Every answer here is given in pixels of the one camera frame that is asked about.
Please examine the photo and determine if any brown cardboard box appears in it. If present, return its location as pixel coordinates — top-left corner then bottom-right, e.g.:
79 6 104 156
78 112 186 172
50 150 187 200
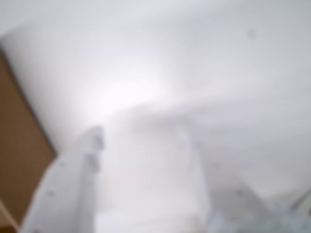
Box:
0 46 58 233

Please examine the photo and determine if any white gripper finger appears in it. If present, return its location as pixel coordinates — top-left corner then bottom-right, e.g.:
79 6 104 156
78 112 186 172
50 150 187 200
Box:
18 124 107 233
174 125 269 233

